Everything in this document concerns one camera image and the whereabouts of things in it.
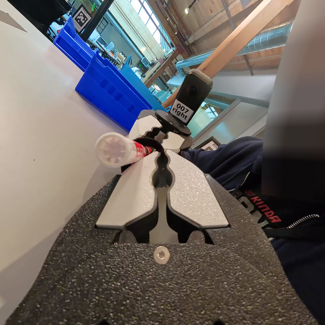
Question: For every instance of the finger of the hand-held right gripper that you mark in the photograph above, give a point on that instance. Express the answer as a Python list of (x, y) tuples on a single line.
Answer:
[(174, 141), (144, 124)]

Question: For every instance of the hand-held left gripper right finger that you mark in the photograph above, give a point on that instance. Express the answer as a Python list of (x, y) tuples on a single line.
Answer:
[(198, 200)]

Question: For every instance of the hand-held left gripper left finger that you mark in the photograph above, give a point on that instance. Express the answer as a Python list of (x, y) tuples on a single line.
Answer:
[(124, 200)]

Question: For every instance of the red marker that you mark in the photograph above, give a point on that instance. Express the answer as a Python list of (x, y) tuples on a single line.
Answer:
[(114, 150)]

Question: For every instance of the wooden post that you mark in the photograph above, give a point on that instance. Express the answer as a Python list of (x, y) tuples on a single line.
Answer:
[(238, 38)]

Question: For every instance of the silver air duct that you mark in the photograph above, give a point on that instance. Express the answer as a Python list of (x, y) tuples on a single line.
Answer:
[(254, 43)]

